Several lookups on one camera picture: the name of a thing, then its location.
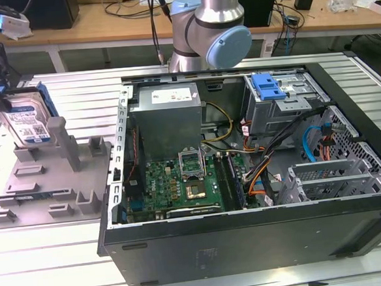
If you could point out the hard disk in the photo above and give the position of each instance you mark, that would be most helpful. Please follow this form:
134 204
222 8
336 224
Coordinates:
29 125

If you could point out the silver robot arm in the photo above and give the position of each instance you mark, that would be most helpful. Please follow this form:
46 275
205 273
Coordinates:
208 20

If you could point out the large black box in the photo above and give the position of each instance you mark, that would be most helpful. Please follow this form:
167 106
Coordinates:
54 12

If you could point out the wooden desk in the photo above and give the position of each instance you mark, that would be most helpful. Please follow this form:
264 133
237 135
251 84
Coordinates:
87 29

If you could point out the grey plastic parts rack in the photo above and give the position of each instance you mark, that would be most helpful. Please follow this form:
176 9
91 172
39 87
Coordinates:
49 182

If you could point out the green RAM stick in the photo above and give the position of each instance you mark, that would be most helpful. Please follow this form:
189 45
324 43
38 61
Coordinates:
34 196

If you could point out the grey power supply unit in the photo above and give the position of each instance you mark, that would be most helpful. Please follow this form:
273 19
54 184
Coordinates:
166 125

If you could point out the green motherboard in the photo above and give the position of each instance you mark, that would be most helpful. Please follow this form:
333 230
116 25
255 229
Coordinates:
160 184

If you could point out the CPU socket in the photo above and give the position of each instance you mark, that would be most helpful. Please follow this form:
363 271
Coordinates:
196 190

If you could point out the black expansion card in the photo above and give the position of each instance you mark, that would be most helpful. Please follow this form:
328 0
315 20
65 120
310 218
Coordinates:
192 211

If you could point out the black RAM slot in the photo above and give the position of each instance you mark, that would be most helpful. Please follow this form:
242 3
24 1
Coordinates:
222 183
232 182
237 182
227 183

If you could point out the black speaker box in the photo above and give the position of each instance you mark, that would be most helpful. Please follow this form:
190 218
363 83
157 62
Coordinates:
259 7

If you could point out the blue plastic drive latch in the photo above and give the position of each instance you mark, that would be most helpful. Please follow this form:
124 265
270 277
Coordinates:
268 86

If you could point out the white barcode label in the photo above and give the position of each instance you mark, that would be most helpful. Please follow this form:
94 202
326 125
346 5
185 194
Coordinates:
269 47

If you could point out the grey metal drive cage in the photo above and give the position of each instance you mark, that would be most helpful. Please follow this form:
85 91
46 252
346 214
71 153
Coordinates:
273 117

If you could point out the small black adapter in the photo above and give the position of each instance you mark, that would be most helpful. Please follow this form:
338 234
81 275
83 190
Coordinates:
292 20

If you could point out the black open PC case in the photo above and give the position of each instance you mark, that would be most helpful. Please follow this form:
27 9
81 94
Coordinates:
250 243

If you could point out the clear plastic bag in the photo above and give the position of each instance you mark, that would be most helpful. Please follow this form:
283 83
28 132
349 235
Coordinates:
344 3

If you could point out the white box with black inlay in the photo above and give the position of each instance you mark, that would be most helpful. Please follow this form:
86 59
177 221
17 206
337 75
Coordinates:
380 5

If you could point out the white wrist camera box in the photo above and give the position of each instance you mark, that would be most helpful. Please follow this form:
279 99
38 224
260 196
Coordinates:
12 24

